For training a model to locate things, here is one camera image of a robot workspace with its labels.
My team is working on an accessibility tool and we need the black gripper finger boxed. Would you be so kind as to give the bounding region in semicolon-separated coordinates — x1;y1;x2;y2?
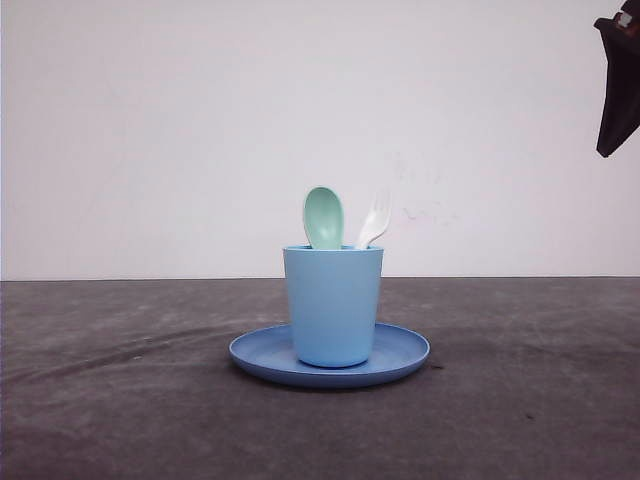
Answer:
594;0;639;158

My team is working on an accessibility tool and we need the grey table mat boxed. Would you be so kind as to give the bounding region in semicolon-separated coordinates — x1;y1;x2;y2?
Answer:
1;278;639;479

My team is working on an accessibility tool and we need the white plastic fork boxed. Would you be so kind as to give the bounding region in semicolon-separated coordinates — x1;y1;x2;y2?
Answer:
355;190;392;250

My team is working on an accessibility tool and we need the blue plastic plate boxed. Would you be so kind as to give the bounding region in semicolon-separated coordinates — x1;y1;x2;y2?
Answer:
229;323;430;389

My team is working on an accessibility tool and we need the mint green plastic spoon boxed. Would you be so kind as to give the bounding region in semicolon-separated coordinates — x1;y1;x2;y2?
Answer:
303;187;344;250

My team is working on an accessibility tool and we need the light blue plastic cup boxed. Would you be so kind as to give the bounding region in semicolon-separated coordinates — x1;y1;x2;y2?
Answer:
283;245;385;368

